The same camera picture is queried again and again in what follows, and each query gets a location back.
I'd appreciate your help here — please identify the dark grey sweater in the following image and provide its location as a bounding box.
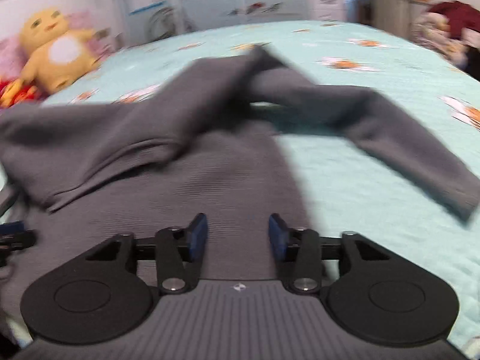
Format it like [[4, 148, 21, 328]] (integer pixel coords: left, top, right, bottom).
[[1, 47, 479, 319]]

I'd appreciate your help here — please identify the pile of clothes and quilt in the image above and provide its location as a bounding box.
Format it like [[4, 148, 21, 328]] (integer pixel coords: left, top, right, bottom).
[[410, 1, 479, 80]]

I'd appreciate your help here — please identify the mint green bee bedspread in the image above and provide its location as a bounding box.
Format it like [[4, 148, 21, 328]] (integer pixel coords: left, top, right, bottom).
[[0, 20, 480, 350]]

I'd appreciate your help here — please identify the red plush toy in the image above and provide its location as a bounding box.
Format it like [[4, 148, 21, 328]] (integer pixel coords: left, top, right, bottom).
[[0, 78, 41, 109]]

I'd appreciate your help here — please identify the yellow plush toy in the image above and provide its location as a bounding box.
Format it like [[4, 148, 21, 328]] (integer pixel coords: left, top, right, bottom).
[[19, 8, 101, 94]]

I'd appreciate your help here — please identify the white drawer cabinet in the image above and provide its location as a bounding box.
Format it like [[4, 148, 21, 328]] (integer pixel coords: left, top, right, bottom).
[[308, 0, 347, 22]]

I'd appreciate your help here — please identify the coiled grey hose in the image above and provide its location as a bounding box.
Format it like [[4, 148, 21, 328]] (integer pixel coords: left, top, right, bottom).
[[144, 5, 189, 43]]

